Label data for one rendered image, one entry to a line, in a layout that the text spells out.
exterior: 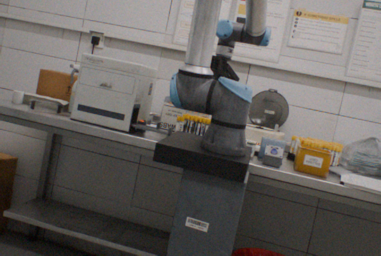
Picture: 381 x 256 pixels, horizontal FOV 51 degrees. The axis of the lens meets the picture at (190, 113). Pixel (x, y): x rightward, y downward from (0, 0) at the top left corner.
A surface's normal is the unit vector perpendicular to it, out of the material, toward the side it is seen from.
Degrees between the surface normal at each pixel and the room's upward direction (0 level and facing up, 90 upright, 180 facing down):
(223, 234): 90
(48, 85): 90
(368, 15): 92
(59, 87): 91
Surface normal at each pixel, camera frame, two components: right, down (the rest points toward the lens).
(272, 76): -0.19, 0.03
